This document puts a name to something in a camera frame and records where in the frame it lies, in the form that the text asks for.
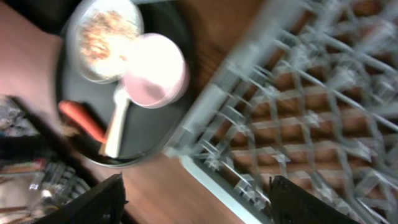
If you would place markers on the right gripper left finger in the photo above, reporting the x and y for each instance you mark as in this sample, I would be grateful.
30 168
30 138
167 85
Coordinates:
104 203

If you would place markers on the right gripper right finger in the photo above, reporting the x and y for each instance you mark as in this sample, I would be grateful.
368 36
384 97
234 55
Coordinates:
290 204

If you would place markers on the white plastic fork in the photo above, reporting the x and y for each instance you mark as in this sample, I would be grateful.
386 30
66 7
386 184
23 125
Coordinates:
114 133

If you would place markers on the pink bowl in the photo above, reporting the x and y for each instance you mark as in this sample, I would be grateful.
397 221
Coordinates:
157 73

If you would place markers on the grey dishwasher rack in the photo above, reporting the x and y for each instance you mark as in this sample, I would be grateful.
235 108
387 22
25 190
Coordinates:
310 94

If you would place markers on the brown walnut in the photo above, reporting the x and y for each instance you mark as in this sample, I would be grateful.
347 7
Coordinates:
69 131

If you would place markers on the round black tray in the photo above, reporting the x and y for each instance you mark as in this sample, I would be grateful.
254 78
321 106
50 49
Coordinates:
146 131

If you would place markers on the orange carrot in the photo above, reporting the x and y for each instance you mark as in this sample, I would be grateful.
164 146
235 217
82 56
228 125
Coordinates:
80 115

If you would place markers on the grey plate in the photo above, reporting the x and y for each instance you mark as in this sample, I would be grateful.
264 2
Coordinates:
84 12

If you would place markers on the peanut shells and rice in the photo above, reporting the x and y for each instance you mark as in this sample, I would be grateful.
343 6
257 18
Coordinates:
104 41

